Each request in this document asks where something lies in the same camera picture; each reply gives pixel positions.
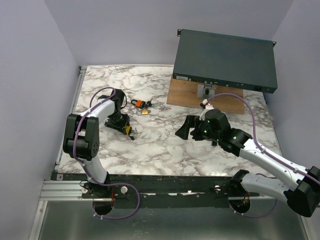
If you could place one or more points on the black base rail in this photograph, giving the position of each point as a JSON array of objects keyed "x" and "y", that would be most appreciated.
[{"x": 155, "y": 191}]

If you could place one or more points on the brass padlock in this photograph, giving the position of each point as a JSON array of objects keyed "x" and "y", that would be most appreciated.
[{"x": 143, "y": 111}]

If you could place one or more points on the aluminium side rail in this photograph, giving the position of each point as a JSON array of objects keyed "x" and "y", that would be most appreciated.
[{"x": 81, "y": 76}]

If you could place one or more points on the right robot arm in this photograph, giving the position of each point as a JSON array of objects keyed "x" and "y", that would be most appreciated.
[{"x": 292, "y": 183}]

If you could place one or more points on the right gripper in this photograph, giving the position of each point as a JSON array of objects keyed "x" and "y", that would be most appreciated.
[{"x": 192, "y": 121}]

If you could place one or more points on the wooden board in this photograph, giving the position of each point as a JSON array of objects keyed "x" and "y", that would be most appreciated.
[{"x": 191, "y": 94}]

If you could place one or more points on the dark green network switch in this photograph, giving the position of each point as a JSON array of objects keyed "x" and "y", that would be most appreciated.
[{"x": 226, "y": 60}]

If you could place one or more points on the orange padlock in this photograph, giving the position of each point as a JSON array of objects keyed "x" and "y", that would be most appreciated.
[{"x": 138, "y": 103}]

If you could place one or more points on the yellow padlock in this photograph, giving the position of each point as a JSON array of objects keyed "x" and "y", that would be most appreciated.
[{"x": 129, "y": 132}]

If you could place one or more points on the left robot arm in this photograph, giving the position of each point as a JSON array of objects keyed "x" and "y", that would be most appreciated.
[{"x": 82, "y": 132}]

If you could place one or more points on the grey lock mount bracket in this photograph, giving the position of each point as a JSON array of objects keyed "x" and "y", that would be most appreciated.
[{"x": 205, "y": 91}]

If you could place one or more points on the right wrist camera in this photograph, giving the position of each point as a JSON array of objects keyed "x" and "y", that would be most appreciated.
[{"x": 206, "y": 107}]

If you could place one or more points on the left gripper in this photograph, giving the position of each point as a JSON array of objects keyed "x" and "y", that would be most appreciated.
[{"x": 125, "y": 121}]

